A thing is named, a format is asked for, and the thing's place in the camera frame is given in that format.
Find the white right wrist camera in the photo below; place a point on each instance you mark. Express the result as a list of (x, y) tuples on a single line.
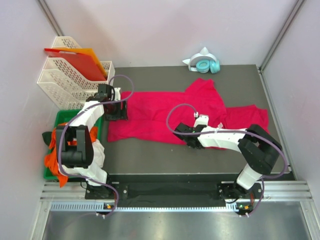
[(200, 120)]

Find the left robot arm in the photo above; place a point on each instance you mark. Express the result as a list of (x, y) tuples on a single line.
[(78, 153)]

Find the green plastic bin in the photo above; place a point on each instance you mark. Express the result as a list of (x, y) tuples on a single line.
[(62, 118)]

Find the white t shirt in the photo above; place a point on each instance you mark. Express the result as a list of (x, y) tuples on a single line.
[(94, 167)]

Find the dark green cloth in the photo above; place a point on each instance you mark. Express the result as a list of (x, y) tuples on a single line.
[(47, 137)]

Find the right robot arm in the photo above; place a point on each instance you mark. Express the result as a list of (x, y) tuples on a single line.
[(259, 149)]

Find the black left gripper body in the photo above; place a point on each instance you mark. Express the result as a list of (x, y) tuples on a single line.
[(115, 113)]

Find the teal cat ear headphones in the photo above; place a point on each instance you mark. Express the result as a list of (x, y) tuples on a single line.
[(203, 62)]

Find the grey cable duct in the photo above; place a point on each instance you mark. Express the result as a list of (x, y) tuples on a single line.
[(90, 206)]

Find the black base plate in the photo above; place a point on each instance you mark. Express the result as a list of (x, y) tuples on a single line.
[(181, 194)]

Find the pink t shirt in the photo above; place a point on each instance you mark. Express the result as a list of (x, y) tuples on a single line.
[(153, 114), (241, 117)]

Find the folded pink t shirt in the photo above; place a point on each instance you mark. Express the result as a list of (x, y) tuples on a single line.
[(241, 117)]

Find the white file organizer rack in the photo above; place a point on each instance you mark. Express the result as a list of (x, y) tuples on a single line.
[(65, 85)]

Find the red orange folder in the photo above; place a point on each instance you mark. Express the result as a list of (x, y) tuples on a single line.
[(82, 59)]

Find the orange t shirt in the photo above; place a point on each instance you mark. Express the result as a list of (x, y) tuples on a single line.
[(51, 161)]

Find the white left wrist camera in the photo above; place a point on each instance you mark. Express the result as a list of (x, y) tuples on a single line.
[(116, 95)]

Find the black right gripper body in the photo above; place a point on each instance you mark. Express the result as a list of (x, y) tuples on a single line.
[(199, 147)]

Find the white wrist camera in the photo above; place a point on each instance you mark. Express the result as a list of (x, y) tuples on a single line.
[(116, 95), (200, 120)]

